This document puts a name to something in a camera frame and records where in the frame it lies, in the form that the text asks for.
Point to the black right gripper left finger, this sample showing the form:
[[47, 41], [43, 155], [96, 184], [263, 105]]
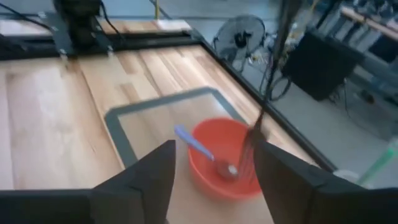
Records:
[[140, 193]]

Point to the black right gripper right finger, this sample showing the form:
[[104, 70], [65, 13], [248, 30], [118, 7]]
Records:
[[295, 193]]

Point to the red plastic bowl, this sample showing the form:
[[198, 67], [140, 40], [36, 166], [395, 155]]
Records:
[[217, 140]]

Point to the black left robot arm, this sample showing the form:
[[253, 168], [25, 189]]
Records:
[[77, 25]]

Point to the clear placemat with grey border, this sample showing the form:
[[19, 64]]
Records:
[[112, 124]]

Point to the black box on floor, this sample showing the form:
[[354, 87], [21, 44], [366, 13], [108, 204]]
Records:
[[320, 65]]

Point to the grey floor fan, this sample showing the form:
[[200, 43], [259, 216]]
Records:
[[239, 39]]

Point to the wooden workbench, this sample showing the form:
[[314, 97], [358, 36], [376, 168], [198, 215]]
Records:
[[373, 23]]

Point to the black frame post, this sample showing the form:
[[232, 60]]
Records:
[[284, 31]]

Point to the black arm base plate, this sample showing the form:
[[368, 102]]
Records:
[[59, 34]]

